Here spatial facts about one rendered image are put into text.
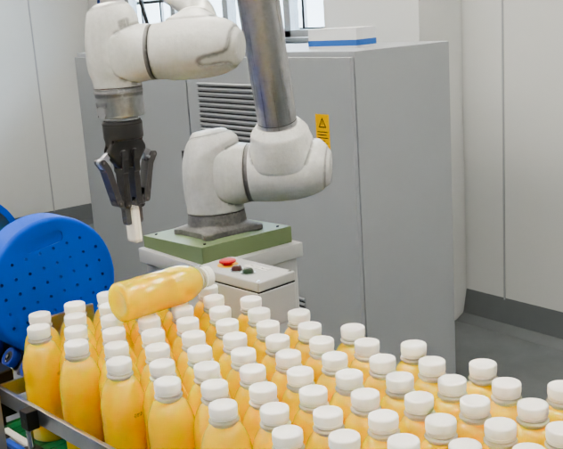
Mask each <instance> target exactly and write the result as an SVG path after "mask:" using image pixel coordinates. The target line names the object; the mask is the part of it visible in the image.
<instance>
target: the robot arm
mask: <svg viewBox="0 0 563 449"><path fill-rule="evenodd" d="M161 1H163V2H164V3H166V4H168V5H169V6H171V7H172V8H173V9H175V10H176V11H178V13H176V14H174V15H172V16H170V17H168V18H166V21H162V22H158V23H139V20H138V16H137V14H136V12H135V10H134V9H133V8H132V6H131V5H130V4H129V3H127V2H116V1H113V2H104V3H100V4H96V5H94V6H93V7H92V8H91V9H90V10H89V11H88V12H87V14H86V23H85V52H86V66H87V69H88V74H89V76H90V78H91V80H92V83H93V86H94V98H95V106H96V113H97V118H101V119H104V121H103V122H102V133H103V139H104V142H105V148H104V154H103V155H102V156H101V157H100V159H96V160H95V161H94V164H95V165H96V167H97V168H98V169H99V170H100V172H101V175H102V180H103V182H104V185H105V188H106V191H107V193H108V196H109V198H110V203H111V205H112V206H114V207H119V208H121V212H122V219H123V224H124V225H126V230H127V238H128V241H131V242H135V243H138V242H141V241H143V236H142V227H141V222H142V221H143V208H142V207H143V206H144V205H145V203H144V202H145V201H149V200H150V198H151V180H152V170H153V162H154V160H155V158H156V156H157V152H156V151H151V150H150V149H148V148H146V147H145V143H144V141H143V121H142V120H141V118H138V116H141V115H143V114H144V112H145V110H144V101H143V84H142V82H145V81H149V80H154V79H169V80H191V79H201V78H212V77H216V76H220V75H223V74H225V73H227V72H229V71H231V70H233V69H235V68H237V67H238V66H239V64H240V63H241V61H242V60H243V57H244V54H245V53H246V57H247V63H248V68H249V78H250V84H251V88H252V93H253V99H254V104H255V110H256V114H257V124H256V126H255V127H254V129H253V130H252V132H251V134H250V143H240V142H239V139H238V136H237V135H236V134H235V133H234V132H233V131H231V130H228V129H226V128H224V127H216V128H210V129H206V130H201V131H198V132H195V133H192V135H191V137H190V139H189V141H188V143H187V144H186V146H185V149H184V157H183V185H184V198H185V202H186V207H187V213H188V224H186V225H183V226H180V227H176V228H175V229H174V234H179V235H185V236H189V237H193V238H197V239H202V240H204V241H214V240H216V239H220V238H224V237H227V236H231V235H235V234H239V233H245V232H249V231H255V230H260V229H263V224H262V223H260V222H256V221H251V220H248V219H247V218H246V212H245V207H244V204H245V203H248V202H251V201H264V202H270V201H286V200H299V199H303V198H306V197H309V196H312V195H314V194H316V193H318V192H321V191H322V190H323V189H324V188H325V187H327V186H328V185H329V184H330V181H331V176H332V153H331V150H330V149H329V147H328V145H327V144H326V143H325V142H324V141H322V140H321V139H319V138H313V136H312V134H311V132H310V130H309V127H308V125H307V123H306V122H304V121H303V120H302V119H301V118H299V117H297V115H296V109H295V103H294V97H293V91H292V84H291V78H290V67H289V61H288V55H287V49H286V43H285V34H284V27H283V21H282V9H281V4H280V0H237V5H238V11H239V16H240V22H241V29H240V28H239V26H238V25H237V24H236V23H234V22H232V21H230V20H227V19H225V18H222V17H217V15H216V11H215V9H214V7H213V5H212V3H210V2H209V0H161ZM141 158H142V162H141V166H140V159H141ZM110 162H111V163H112V164H113V167H114V172H115V173H116V178H117V182H116V179H115V176H114V175H113V172H112V169H111V167H110ZM140 170H141V171H140Z"/></svg>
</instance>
